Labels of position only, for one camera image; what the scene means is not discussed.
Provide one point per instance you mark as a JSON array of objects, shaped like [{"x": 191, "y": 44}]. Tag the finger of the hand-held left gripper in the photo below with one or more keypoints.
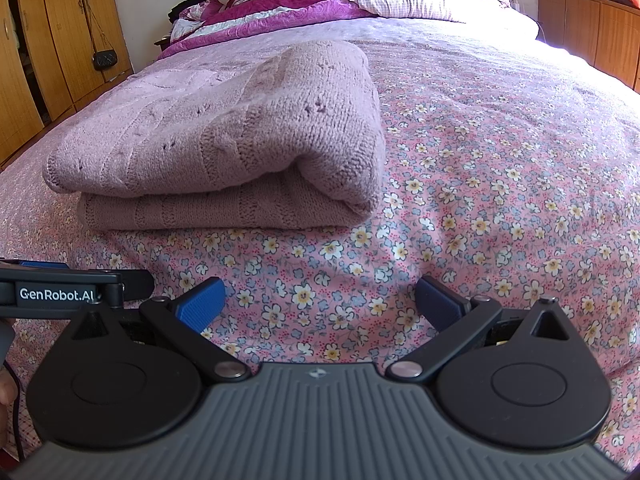
[{"x": 44, "y": 264}]

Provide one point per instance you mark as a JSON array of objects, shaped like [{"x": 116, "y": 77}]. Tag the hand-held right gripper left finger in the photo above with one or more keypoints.
[{"x": 202, "y": 302}]

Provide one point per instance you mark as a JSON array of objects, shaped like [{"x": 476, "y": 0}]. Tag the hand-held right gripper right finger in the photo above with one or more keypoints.
[{"x": 440, "y": 305}]

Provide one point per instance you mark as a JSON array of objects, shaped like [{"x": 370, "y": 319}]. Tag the pink knitted cardigan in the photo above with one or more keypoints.
[{"x": 225, "y": 135}]

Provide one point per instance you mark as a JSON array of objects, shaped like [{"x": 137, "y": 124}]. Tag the black clothes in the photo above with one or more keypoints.
[{"x": 187, "y": 2}]

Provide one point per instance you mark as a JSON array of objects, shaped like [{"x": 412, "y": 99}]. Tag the pink floral bed sheet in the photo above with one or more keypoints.
[{"x": 500, "y": 160}]

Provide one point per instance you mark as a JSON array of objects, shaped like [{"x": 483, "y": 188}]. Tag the small black handbag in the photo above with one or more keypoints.
[{"x": 104, "y": 60}]

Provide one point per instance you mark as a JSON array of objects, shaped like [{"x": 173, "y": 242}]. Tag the wooden wardrobe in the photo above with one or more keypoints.
[{"x": 65, "y": 20}]

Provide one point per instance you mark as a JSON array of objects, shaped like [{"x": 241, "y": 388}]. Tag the wooden nightstand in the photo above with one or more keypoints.
[{"x": 163, "y": 42}]

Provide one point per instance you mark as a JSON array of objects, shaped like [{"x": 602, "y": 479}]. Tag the magenta and white quilt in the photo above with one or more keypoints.
[{"x": 300, "y": 15}]

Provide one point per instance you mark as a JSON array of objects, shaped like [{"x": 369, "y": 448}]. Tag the pink checked pillow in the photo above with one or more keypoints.
[{"x": 410, "y": 2}]

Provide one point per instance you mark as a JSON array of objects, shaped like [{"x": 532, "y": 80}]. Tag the wooden dresser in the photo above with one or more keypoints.
[{"x": 590, "y": 30}]

